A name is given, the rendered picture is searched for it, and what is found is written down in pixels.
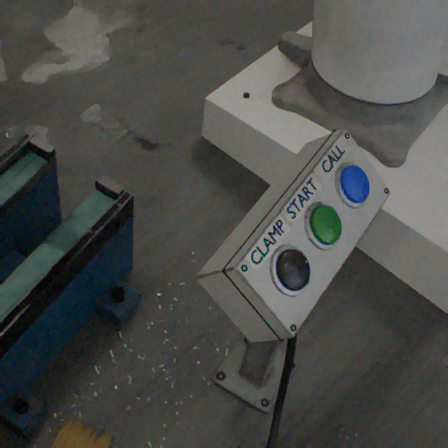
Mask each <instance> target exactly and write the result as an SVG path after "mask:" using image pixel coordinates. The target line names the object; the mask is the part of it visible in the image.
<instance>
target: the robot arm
mask: <svg viewBox="0 0 448 448"><path fill-rule="evenodd" d="M313 9H314V12H313V22H312V37H311V36H307V35H303V34H299V33H295V32H291V31H290V32H289V31H287V32H285V33H284V34H283V35H282V36H281V39H280V41H278V49H279V50H280V52H281V53H283V54H284V55H285V56H287V57H288V58H289V59H290V60H292V61H294V62H295V63H297V64H298V65H299V66H301V70H299V71H298V72H297V73H296V74H295V75H294V76H293V77H292V78H290V79H289V80H287V81H285V82H283V83H281V84H279V85H276V86H275V87H274V88H273V90H272V93H271V101H272V103H273V104H274V106H276V107H277V108H279V109H282V110H286V111H290V112H294V113H295V114H297V115H299V116H301V117H303V118H306V119H308V120H310V121H312V122H314V123H316V124H318V125H319V126H321V127H323V128H325V129H327V130H329V131H331V132H332V131H333V130H334V129H336V130H339V129H341V128H345V129H347V131H348V133H349V135H350V136H351V137H352V139H353V140H355V142H356V143H357V144H358V146H359V147H361V148H363V149H364V150H366V151H368V152H370V153H371V154H372V155H374V156H375V157H376V158H377V159H378V160H379V161H380V163H381V164H383V165H384V166H386V167H389V168H399V167H401V166H402V165H403V164H404V163H405V161H406V158H407V154H408V151H409V149H410V148H411V147H412V145H413V144H414V143H415V142H416V140H417V138H418V137H419V136H420V135H421V134H422V133H423V131H424V130H425V129H426V128H427V127H428V126H429V123H430V122H431V121H432V120H433V119H434V117H436V116H437V115H438V114H439V113H440V112H439V111H440V110H441V109H442V108H443V107H444V106H445V105H446V104H448V76H447V75H444V74H440V73H438V72H439V69H440V67H441V64H442V63H446V62H447V63H448V0H314V4H313Z"/></svg>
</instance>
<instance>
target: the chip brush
mask: <svg viewBox="0 0 448 448"><path fill-rule="evenodd" d="M114 439H115V438H113V437H112V436H111V435H110V434H109V433H108V432H107V431H106V430H105V429H102V428H100V427H95V426H89V425H88V424H86V423H83V422H81V421H80V420H79V419H78V418H77V417H76V416H75V415H74V414H72V415H71V416H70V417H69V419H68V420H67V422H66V423H65V425H63V428H62V430H61V432H60V433H59V435H58V436H57V437H56V438H55V441H54V443H53V444H52V445H51V446H50V448H109V447H110V445H111V444H112V442H113V440H114Z"/></svg>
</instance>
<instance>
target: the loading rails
mask: <svg viewBox="0 0 448 448"><path fill-rule="evenodd" d="M55 156H56V149H55V148H54V147H52V146H50V145H49V144H47V143H45V142H43V141H42V140H40V139H38V138H36V137H35V136H34V137H33V136H32V135H30V134H29V133H25V134H24V135H23V136H21V137H20V138H19V139H18V140H17V141H16V142H14V143H13V144H12V145H11V146H10V147H8V149H7V151H6V152H5V153H4V154H2V155H1V156H0V420H1V421H2V422H4V423H5V424H6V425H8V426H9V427H11V428H12V429H13V430H15V431H16V432H17V433H18V434H19V435H21V436H22V437H24V438H25V437H27V436H28V434H29V433H30V431H31V430H33V428H34V427H35V426H36V425H37V424H38V421H40V420H41V419H42V418H43V417H44V415H45V414H46V413H47V411H48V409H47V404H46V402H44V401H43V400H41V399H40V398H38V397H37V396H36V395H34V394H33V393H31V392H30V391H28V387H29V386H30V385H31V384H32V383H33V382H34V381H35V380H36V378H37V376H39V375H40V374H41V373H42V372H43V371H44V369H45V368H46V367H47V366H48V365H49V363H50V362H51V361H52V359H53V358H54V357H56V356H57V355H58V354H59V353H60V352H61V350H62V349H63V348H64V347H65V346H66V344H67V343H68V342H69V340H70V339H71V338H72V337H73V336H74V335H75V334H76V333H77V331H78V330H79V329H80V328H81V327H82V326H83V325H84V324H85V323H86V321H87V320H88V319H89V318H90V317H91V316H92V315H93V314H94V313H95V311H97V312H99V313H100V314H102V316H103V317H105V318H107V319H108V320H110V321H111V322H113V323H114V324H116V325H118V326H121V325H122V324H123V323H124V322H125V321H126V319H127V318H128V317H129V316H130V315H131V314H132V312H133V311H134V310H135V309H136V308H137V307H138V306H139V304H140V303H141V293H140V292H139V291H138V290H136V289H135V288H133V287H131V286H130V285H128V284H126V283H125V282H123V280H124V279H125V278H126V277H127V276H128V275H129V274H130V272H131V271H132V270H133V269H134V194H132V193H130V192H128V191H124V188H123V187H121V186H119V185H117V184H116V183H114V182H112V181H110V180H109V178H108V179H107V177H105V176H103V175H102V174H100V175H99V177H98V178H97V179H96V180H95V187H96V189H95V190H94V191H93V192H92V193H91V194H90V195H89V196H88V197H87V198H86V199H84V200H83V201H82V202H81V203H80V204H79V205H78V207H77V208H76V209H75V210H74V211H73V212H72V213H71V214H70V215H69V216H68V217H67V218H66V219H65V220H64V221H62V213H61V203H60V194H59V185H58V177H57V168H56V166H57V165H56V157H55Z"/></svg>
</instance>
